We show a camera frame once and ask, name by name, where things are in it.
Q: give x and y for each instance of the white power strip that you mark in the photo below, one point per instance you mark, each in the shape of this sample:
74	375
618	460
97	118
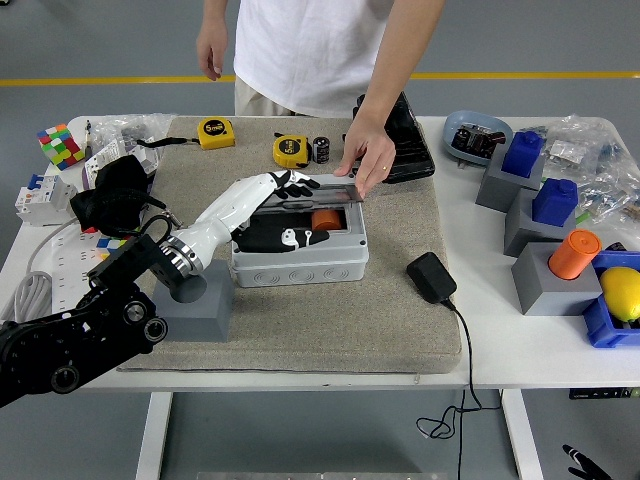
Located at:
70	270

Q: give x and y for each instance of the person's left hand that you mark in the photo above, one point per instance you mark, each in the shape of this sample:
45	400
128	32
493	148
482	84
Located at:
372	150

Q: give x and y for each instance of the white circuit breaker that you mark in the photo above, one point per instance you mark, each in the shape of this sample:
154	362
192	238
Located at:
45	200

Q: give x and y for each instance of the grey-brown mat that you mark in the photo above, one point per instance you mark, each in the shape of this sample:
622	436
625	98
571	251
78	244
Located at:
325	325

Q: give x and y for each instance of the blue plastic bin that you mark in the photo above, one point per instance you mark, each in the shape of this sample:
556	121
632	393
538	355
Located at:
602	330

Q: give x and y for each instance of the black table control panel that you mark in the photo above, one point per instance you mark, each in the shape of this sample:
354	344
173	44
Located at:
600	393

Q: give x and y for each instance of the small black capacitor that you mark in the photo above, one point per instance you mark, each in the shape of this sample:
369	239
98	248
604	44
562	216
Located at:
321	150

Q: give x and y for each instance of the light blue bowl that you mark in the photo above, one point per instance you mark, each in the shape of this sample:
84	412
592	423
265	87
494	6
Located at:
455	125

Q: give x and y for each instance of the large clear bag of parts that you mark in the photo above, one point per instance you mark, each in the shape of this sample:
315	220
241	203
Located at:
610	170

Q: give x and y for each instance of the yellow lemon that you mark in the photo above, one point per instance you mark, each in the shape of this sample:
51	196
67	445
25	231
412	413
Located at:
620	292

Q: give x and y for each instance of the orange cylinder battery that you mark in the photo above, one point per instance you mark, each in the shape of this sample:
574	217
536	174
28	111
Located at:
327	220
572	255

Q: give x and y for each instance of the white and purple card package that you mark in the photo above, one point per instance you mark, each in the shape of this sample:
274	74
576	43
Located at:
97	165

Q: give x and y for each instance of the small white breaker module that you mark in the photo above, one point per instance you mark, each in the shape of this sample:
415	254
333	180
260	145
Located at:
147	160

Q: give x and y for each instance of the dark electronic parts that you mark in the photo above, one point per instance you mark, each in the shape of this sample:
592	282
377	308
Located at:
475	140

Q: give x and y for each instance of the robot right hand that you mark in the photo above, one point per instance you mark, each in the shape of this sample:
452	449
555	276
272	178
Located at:
590	470

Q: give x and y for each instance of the black power adapter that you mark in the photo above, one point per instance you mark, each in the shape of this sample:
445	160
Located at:
431	277

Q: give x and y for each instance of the smoky transparent box lid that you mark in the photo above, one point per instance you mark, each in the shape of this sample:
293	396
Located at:
335	192

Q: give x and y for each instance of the person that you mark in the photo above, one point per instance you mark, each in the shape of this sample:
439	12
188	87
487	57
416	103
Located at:
310	50

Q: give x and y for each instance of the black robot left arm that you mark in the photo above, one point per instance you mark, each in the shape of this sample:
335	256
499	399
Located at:
75	335

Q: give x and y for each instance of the small colourful puzzle cube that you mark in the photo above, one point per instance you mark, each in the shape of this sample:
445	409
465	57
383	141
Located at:
112	244

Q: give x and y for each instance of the white table leg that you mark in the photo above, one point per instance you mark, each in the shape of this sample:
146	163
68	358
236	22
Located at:
152	435
522	435

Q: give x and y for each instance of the grey block with round hole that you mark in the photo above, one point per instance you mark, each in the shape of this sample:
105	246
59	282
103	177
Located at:
210	315

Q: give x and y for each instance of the person's left forearm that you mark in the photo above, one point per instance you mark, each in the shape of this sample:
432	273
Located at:
400	55

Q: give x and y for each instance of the large colourful puzzle cube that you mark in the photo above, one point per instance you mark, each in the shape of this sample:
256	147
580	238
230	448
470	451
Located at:
60	147

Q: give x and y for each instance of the person's right hand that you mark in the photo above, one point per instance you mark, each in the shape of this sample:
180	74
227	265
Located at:
212	52

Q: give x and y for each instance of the black cloth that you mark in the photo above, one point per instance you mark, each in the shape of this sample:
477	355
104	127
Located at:
117	180

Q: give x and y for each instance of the grey holder block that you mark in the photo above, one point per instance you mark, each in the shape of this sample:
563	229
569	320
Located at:
495	190
522	235
545	295

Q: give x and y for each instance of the thin screwdriver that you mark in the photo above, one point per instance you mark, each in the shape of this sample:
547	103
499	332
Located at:
88	140

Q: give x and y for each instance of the grey plastic junction box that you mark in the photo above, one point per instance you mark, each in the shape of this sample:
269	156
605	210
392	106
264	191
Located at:
300	272

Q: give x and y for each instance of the small bag of white parts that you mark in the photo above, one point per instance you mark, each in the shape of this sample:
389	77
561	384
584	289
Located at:
565	150

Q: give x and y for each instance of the person's right forearm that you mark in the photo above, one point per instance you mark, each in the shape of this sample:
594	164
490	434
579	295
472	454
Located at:
216	15

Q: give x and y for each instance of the blue battery block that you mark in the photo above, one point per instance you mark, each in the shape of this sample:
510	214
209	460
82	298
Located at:
522	152
552	200

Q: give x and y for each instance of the clear bag of grey parts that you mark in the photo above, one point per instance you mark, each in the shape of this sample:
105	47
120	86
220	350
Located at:
130	127

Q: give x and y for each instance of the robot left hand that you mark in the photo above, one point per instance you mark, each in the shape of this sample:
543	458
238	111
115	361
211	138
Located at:
225	215

